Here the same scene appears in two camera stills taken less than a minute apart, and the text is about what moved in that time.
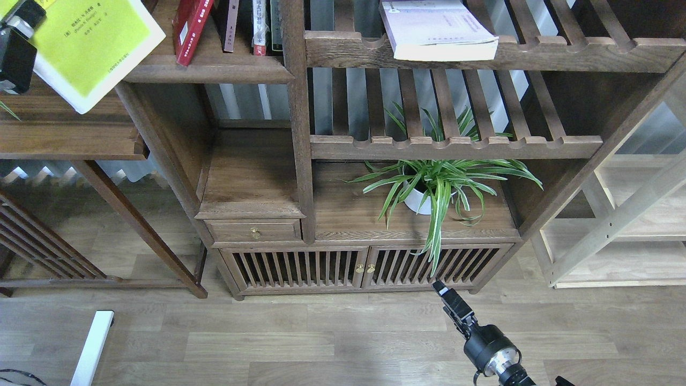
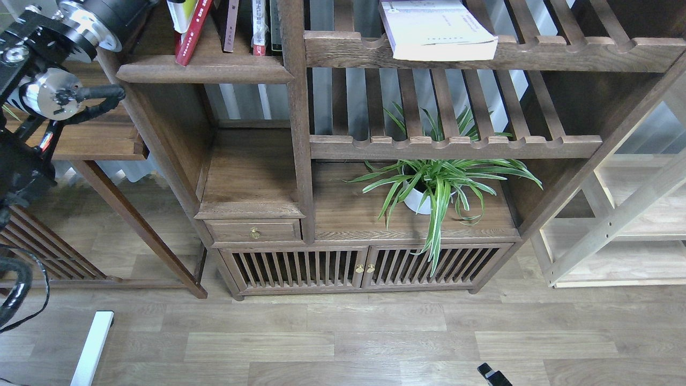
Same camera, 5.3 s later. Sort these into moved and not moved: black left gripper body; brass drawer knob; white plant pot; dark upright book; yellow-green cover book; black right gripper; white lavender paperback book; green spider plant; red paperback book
Moved: yellow-green cover book; black left gripper body; black right gripper
Not moved: dark upright book; white plant pot; red paperback book; brass drawer knob; white lavender paperback book; green spider plant
